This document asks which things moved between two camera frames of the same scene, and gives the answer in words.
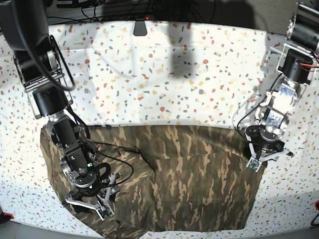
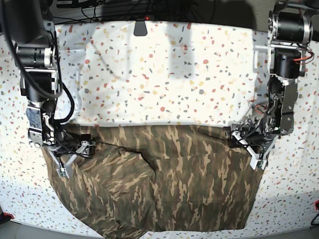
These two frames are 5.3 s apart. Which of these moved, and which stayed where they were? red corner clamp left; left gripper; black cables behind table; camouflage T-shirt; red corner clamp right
Moved: left gripper
Stayed: camouflage T-shirt; black cables behind table; red corner clamp right; red corner clamp left
